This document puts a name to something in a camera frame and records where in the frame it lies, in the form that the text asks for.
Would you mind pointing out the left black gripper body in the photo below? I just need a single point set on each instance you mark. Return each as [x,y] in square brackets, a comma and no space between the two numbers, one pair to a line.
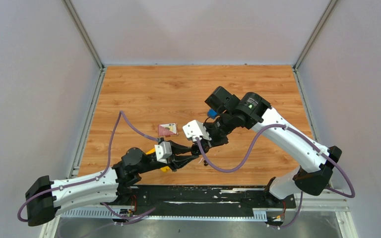
[151,165]

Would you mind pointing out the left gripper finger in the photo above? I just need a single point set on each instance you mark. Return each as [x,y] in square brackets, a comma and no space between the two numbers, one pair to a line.
[178,149]
[179,161]

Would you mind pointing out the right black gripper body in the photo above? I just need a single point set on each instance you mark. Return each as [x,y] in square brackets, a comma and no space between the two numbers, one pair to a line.
[218,129]

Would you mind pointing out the black earbud case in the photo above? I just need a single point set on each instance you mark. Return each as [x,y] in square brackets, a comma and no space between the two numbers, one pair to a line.
[195,150]

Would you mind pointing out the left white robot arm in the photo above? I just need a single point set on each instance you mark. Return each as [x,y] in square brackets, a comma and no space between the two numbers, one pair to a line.
[47,198]

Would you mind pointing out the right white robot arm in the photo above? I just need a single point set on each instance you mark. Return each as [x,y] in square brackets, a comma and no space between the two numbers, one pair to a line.
[316,161]

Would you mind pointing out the yellow triangular plastic piece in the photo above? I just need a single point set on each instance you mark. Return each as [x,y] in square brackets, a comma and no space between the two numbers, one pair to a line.
[151,151]

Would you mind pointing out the blue toy brick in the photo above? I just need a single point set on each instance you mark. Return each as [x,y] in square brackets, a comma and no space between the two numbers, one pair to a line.
[212,114]

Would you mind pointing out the pink snack packet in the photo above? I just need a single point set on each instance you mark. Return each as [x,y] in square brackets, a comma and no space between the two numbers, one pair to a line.
[167,129]

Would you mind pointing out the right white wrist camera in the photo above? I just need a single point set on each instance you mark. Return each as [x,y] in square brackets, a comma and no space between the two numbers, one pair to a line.
[195,129]

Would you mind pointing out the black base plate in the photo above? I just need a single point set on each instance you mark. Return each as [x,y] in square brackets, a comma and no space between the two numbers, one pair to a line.
[199,200]

